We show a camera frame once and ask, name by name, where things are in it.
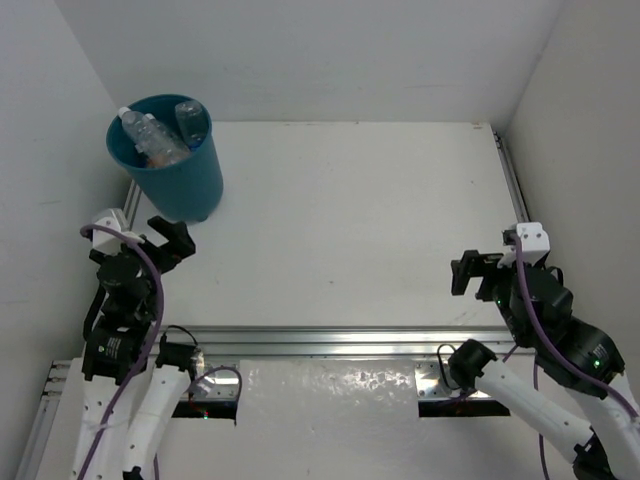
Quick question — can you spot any orange label bottle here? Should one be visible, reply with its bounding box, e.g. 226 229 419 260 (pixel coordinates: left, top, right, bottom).
146 155 172 168

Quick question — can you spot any clear bottle white cap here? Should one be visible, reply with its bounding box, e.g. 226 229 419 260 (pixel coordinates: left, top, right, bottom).
118 107 191 165

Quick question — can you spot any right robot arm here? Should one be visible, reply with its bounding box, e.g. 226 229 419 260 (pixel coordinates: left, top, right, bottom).
447 250 639 479

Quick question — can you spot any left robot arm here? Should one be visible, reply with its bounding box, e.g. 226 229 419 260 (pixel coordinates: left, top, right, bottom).
69 209 199 479

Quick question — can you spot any teal plastic bin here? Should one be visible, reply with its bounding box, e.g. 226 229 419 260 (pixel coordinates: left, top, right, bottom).
106 94 224 222

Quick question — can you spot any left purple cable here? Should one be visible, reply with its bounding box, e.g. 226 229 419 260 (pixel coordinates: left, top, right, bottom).
74 224 244 480

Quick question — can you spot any purple cable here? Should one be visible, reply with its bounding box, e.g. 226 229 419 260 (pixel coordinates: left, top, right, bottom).
74 224 244 480
502 232 640 480

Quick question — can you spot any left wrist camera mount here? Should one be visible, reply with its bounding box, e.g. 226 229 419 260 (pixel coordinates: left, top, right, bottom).
81 208 143 255

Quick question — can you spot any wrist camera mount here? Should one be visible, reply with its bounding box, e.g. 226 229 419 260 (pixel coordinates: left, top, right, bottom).
498 222 551 268
81 208 143 255

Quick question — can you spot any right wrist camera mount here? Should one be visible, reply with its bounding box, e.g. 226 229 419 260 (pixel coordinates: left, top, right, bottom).
498 222 551 268

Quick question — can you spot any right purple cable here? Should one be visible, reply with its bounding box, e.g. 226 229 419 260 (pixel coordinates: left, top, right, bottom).
502 232 640 480

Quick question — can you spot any aluminium rail frame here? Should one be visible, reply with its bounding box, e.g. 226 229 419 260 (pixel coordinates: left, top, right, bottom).
14 127 621 480

